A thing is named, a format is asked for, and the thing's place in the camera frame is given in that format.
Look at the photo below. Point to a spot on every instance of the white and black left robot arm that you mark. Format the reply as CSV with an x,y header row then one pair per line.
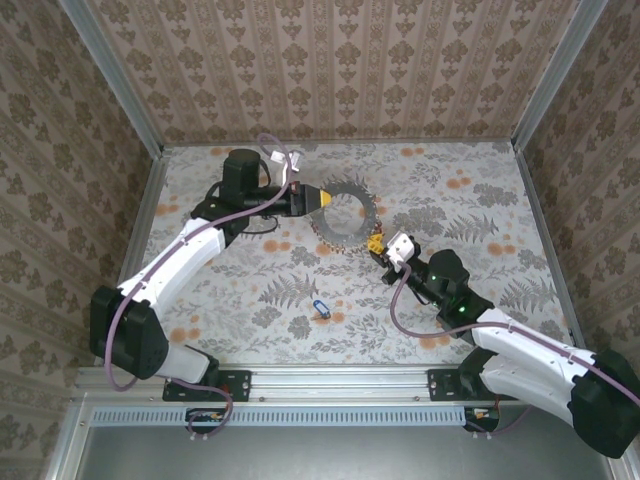
x,y
175,260

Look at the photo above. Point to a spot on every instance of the grey metal sheet panel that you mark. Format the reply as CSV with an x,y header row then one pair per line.
x,y
300,455

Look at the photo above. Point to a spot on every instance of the aluminium side rail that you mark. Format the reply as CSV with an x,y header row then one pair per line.
x,y
145,220
545,225

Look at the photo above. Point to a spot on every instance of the long aluminium base rail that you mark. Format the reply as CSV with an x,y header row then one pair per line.
x,y
340,382

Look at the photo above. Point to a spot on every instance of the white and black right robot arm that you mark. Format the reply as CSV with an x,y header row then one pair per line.
x,y
530,345

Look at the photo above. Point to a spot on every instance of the aluminium corner post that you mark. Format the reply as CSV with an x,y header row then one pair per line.
x,y
550,75
112,80

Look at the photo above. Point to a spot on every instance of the thin aluminium wall rail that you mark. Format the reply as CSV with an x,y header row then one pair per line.
x,y
340,143

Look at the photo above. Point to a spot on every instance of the large metal keyring with keys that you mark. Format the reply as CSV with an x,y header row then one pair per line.
x,y
345,241

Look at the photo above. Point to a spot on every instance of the blue tagged key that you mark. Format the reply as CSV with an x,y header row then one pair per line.
x,y
321,309

